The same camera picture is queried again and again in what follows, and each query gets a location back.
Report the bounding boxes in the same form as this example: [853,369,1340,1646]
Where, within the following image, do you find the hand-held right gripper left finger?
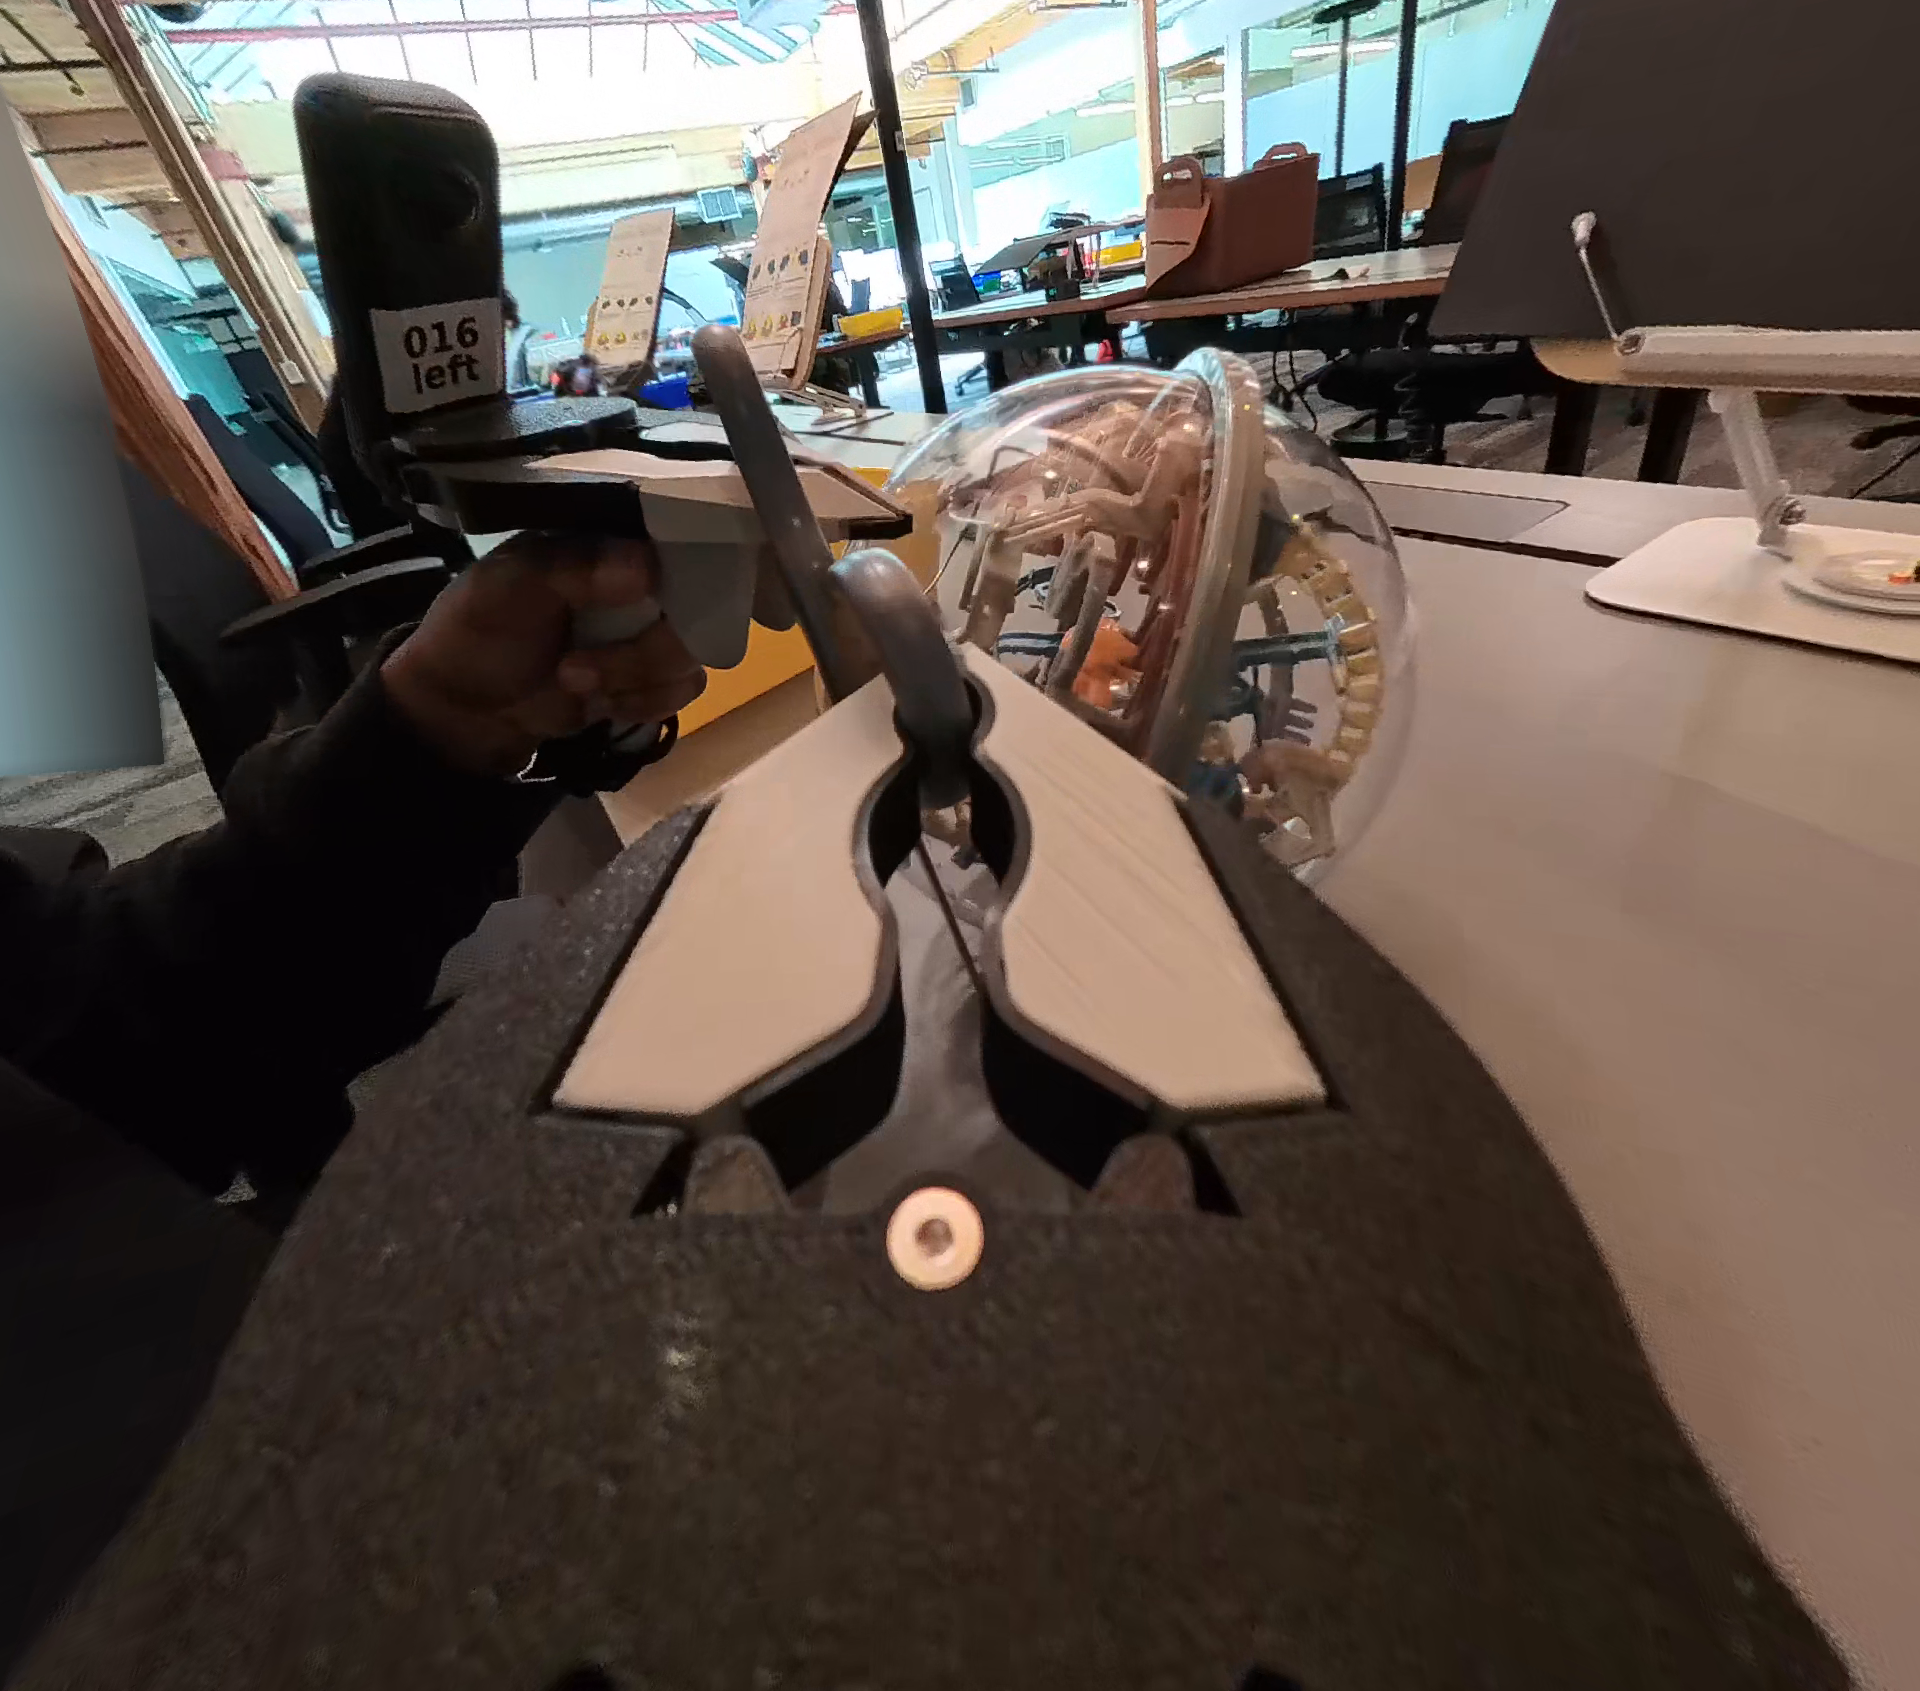
[553,677,907,1117]

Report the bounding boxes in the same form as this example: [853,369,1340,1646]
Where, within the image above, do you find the black floor lamp pole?
[814,0,950,415]

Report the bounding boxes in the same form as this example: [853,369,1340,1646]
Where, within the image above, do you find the yellow plastic bin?
[667,491,948,739]

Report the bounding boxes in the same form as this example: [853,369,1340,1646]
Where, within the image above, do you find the grey desk cable cover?
[1351,475,1570,553]

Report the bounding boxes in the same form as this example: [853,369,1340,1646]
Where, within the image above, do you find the small cardboard instruction board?
[583,209,679,375]

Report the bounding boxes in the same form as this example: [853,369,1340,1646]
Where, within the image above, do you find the grey handled scissors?
[691,325,1001,987]

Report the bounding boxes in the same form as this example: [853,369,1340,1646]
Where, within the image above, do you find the tall cardboard instruction board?
[743,93,880,391]

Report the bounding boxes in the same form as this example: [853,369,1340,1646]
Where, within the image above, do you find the wooden office desk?
[1111,243,1464,477]

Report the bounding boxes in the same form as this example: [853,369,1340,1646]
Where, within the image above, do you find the brown tote bag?
[1142,145,1323,297]

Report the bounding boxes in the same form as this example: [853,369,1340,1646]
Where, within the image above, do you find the person's left hand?
[378,535,711,795]

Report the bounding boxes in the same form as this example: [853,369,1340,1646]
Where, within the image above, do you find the clear maze puzzle ball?
[877,347,1420,889]

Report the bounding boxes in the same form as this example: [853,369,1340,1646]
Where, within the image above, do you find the black display board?
[1433,0,1920,343]

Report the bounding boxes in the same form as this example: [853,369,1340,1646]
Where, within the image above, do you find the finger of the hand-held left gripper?
[636,405,888,485]
[522,449,914,543]

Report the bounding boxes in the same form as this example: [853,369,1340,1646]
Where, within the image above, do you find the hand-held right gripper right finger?
[960,645,1335,1117]

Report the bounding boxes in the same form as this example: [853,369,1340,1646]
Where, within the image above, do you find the person's left forearm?
[0,655,603,1212]

